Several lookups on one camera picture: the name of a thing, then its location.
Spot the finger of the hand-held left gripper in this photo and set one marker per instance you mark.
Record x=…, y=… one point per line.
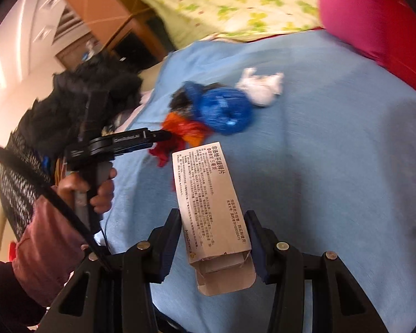
x=159, y=135

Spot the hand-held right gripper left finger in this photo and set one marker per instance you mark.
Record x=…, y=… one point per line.
x=170, y=246

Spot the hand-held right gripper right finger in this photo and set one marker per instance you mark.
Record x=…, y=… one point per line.
x=256, y=244

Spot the red orange plastic bag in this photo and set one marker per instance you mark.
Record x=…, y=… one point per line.
x=187, y=131

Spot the black plastic bag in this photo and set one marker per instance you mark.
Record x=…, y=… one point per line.
x=179, y=102

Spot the printed cardboard medicine box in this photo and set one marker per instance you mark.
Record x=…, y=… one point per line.
x=208, y=208

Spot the blue plastic bag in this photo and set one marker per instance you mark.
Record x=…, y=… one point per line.
x=225, y=111

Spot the person's left forearm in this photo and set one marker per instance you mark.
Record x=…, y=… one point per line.
x=48, y=249

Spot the person's left hand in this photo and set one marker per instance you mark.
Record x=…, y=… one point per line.
x=102, y=194

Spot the black fluffy cloth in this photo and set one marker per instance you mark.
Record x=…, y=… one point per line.
x=72, y=86

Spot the black white dotted cloth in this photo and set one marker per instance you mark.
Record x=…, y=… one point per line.
x=17, y=187

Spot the dark wooden cabinet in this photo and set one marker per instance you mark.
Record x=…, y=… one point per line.
x=135, y=48

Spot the light blue blanket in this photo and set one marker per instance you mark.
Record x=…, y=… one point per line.
x=332, y=180

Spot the green clover print quilt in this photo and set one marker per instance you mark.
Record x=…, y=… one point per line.
x=228, y=3

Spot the pink pillow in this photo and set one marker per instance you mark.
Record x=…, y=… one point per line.
x=343, y=14

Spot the red paper shopping bag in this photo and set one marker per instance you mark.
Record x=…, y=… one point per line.
x=402, y=41

